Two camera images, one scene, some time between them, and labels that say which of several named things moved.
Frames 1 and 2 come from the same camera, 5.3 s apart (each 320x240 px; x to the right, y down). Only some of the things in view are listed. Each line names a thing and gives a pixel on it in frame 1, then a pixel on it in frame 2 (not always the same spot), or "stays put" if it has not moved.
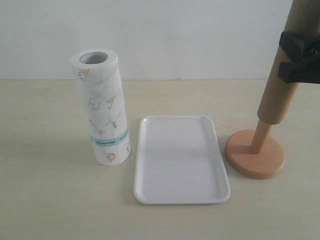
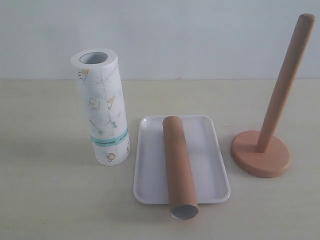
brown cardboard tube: x=304 y=17 -> x=182 y=199
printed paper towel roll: x=97 y=75 stays put
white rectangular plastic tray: x=178 y=160 stays put
